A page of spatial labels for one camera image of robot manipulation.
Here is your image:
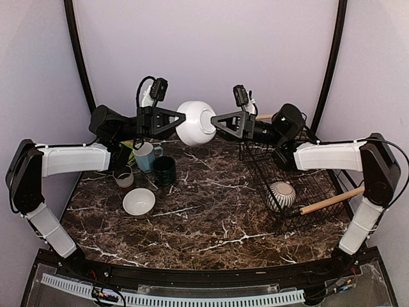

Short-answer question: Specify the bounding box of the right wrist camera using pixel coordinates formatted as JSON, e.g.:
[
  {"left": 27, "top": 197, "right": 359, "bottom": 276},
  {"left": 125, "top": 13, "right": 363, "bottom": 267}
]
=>
[{"left": 233, "top": 84, "right": 258, "bottom": 116}]

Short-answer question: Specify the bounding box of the right black frame post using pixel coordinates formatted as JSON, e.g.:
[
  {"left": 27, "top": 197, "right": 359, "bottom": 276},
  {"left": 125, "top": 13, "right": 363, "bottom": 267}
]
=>
[{"left": 311, "top": 0, "right": 348, "bottom": 133}]

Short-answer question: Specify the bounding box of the black wire dish rack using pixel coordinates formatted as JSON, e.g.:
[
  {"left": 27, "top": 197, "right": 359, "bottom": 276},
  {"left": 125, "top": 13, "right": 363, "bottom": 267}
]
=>
[{"left": 239, "top": 141, "right": 353, "bottom": 234}]

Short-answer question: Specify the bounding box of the left black frame post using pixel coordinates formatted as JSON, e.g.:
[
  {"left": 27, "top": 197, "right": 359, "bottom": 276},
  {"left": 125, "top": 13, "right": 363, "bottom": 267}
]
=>
[{"left": 63, "top": 0, "right": 96, "bottom": 113}]

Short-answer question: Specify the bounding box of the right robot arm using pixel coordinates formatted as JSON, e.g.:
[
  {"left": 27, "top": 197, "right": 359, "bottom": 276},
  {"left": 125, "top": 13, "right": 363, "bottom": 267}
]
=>
[{"left": 210, "top": 104, "right": 401, "bottom": 278}]

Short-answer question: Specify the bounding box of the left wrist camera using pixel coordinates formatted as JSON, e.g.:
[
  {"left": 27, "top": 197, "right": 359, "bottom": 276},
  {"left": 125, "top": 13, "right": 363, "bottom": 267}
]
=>
[{"left": 135, "top": 75, "right": 169, "bottom": 108}]

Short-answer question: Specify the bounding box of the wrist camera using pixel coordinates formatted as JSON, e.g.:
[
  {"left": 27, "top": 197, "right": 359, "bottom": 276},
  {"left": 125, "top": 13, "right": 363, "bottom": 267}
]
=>
[
  {"left": 233, "top": 84, "right": 258, "bottom": 116},
  {"left": 135, "top": 75, "right": 169, "bottom": 108}
]

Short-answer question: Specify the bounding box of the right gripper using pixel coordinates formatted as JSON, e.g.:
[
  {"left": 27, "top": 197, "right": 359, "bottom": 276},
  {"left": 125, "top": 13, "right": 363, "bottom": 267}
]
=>
[{"left": 206, "top": 110, "right": 286, "bottom": 146}]

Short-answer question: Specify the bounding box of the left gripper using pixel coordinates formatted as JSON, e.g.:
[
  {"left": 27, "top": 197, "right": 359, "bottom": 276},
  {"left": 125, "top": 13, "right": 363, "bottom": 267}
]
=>
[{"left": 115, "top": 106, "right": 190, "bottom": 142}]

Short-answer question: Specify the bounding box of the front wooden rack handle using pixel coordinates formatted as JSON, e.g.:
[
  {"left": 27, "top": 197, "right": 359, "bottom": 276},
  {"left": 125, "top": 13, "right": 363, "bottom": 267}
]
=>
[{"left": 300, "top": 186, "right": 365, "bottom": 215}]

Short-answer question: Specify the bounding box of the brown ceramic cup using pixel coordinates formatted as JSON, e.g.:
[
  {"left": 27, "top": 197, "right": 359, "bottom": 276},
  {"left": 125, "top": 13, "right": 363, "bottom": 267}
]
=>
[{"left": 112, "top": 166, "right": 135, "bottom": 192}]

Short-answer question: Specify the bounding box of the rear wooden rack handle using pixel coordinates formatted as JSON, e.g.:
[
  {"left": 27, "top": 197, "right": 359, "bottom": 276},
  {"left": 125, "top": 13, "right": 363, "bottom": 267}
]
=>
[{"left": 256, "top": 114, "right": 274, "bottom": 120}]

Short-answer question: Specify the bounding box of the light blue mug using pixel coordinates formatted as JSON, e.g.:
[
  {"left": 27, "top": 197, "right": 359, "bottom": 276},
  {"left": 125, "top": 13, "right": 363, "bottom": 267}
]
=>
[{"left": 133, "top": 142, "right": 164, "bottom": 173}]

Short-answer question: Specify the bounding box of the black frame post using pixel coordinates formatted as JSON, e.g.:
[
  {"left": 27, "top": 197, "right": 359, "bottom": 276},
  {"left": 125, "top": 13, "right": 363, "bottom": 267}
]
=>
[
  {"left": 311, "top": 0, "right": 348, "bottom": 133},
  {"left": 63, "top": 0, "right": 96, "bottom": 113}
]

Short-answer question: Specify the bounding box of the striped ceramic bowl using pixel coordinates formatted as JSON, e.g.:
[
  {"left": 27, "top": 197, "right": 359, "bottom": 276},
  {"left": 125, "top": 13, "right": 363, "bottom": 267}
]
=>
[{"left": 267, "top": 181, "right": 296, "bottom": 212}]

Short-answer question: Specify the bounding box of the wooden rack handle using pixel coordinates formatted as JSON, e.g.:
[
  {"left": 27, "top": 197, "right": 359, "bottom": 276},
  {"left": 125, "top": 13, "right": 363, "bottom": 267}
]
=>
[
  {"left": 300, "top": 186, "right": 365, "bottom": 215},
  {"left": 256, "top": 114, "right": 274, "bottom": 120}
]

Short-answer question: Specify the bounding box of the white ceramic bowl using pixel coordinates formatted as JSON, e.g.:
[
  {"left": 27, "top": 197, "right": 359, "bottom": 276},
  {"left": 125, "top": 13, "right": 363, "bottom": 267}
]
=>
[{"left": 176, "top": 101, "right": 216, "bottom": 146}]

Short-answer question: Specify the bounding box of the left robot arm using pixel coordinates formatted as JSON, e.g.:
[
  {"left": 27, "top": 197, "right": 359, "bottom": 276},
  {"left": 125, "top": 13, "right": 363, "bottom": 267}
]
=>
[{"left": 5, "top": 105, "right": 186, "bottom": 279}]

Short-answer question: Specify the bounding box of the white slotted cable duct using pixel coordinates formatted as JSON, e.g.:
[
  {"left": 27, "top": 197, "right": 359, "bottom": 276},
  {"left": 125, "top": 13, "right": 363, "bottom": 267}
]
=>
[{"left": 41, "top": 273, "right": 305, "bottom": 306}]

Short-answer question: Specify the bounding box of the lime green plastic plate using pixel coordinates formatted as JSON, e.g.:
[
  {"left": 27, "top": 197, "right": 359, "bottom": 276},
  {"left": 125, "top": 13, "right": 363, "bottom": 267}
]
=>
[{"left": 124, "top": 140, "right": 135, "bottom": 166}]

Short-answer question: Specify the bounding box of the beige ceramic bowl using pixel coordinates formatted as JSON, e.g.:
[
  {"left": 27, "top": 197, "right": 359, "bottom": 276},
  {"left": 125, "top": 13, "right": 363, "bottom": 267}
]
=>
[{"left": 123, "top": 188, "right": 156, "bottom": 219}]

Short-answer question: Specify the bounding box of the dark green cup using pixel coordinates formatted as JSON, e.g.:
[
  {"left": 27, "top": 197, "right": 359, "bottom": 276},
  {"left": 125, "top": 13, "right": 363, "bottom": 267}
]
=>
[{"left": 153, "top": 156, "right": 176, "bottom": 187}]

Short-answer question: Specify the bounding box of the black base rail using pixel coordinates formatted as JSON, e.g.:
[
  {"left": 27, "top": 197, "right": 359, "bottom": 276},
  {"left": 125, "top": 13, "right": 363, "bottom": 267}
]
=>
[{"left": 33, "top": 248, "right": 383, "bottom": 290}]

